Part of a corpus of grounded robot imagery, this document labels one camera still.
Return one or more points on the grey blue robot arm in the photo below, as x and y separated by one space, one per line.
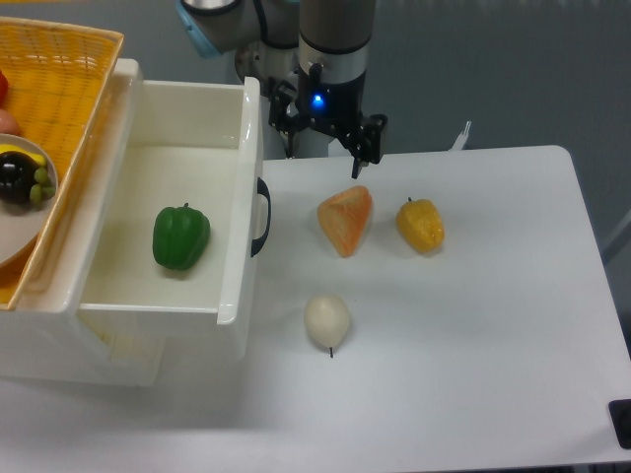
310 59

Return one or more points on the white metal bracket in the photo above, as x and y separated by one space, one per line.
461 139

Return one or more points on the red toy fruit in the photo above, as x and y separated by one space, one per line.
4 87

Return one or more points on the yellow woven basket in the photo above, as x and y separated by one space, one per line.
58 74

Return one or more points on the yellow toy bell pepper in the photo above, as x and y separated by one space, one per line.
420 223

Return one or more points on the yellow toy banana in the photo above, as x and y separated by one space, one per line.
34 157

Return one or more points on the pink toy fruit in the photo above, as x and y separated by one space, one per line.
9 124

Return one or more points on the dark purple toy mangosteen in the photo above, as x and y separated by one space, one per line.
25 180

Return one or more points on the black corner object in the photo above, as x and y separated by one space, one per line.
620 414

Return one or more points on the white drawer cabinet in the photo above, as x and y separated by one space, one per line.
48 336

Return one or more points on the white plate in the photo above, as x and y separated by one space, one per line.
21 224

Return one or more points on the orange toy bread slice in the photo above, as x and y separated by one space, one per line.
344 217

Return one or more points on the green toy bell pepper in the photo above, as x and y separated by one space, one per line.
180 236

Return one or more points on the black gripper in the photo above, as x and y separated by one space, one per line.
330 109

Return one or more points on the white toy pear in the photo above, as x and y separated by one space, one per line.
327 319

